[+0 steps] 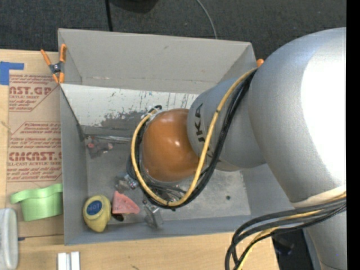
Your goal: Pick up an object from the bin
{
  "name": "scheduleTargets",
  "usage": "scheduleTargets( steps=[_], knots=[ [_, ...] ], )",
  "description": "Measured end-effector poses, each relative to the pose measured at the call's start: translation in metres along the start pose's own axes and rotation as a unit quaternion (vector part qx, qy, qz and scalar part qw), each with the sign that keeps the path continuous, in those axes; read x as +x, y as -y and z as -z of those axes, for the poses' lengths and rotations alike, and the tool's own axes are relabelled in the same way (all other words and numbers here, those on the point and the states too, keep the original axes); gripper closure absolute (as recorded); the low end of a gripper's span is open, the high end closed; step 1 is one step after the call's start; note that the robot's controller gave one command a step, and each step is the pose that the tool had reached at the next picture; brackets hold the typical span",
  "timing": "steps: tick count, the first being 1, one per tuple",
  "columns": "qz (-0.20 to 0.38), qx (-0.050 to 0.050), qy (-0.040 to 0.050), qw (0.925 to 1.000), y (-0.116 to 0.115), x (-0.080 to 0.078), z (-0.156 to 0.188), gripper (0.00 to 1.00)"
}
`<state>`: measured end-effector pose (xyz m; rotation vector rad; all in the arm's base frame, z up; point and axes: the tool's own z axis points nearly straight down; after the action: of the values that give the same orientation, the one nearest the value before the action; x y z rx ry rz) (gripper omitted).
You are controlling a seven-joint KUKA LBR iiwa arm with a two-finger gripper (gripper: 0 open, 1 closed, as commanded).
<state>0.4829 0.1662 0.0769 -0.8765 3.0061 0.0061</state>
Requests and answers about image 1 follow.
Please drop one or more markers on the white plastic container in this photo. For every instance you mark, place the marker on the white plastic container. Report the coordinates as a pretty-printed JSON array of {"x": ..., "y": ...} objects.
[{"x": 8, "y": 238}]

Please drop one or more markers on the brown cardboard board, red print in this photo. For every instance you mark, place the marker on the brown cardboard board, red print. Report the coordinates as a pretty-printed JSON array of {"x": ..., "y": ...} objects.
[{"x": 33, "y": 139}]

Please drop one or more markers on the yellow toy with blue label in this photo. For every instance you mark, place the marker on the yellow toy with blue label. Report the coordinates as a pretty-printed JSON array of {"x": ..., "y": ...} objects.
[{"x": 97, "y": 213}]

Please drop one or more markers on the light green plastic cup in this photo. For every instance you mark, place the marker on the light green plastic cup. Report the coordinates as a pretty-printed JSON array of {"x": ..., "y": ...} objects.
[{"x": 39, "y": 204}]

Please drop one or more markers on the dark toy with red parts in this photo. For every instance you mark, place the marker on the dark toy with red parts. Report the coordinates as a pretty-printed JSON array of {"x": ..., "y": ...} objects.
[{"x": 98, "y": 147}]

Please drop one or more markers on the grey metal bin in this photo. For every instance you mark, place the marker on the grey metal bin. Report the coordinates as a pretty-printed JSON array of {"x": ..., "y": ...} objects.
[{"x": 157, "y": 66}]

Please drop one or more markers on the pink wedge toy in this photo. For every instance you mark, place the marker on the pink wedge toy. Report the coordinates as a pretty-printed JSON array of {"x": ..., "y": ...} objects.
[{"x": 123, "y": 204}]

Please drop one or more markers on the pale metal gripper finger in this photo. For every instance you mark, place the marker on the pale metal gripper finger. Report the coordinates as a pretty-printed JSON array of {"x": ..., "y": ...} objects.
[
  {"x": 153, "y": 215},
  {"x": 131, "y": 182}
]

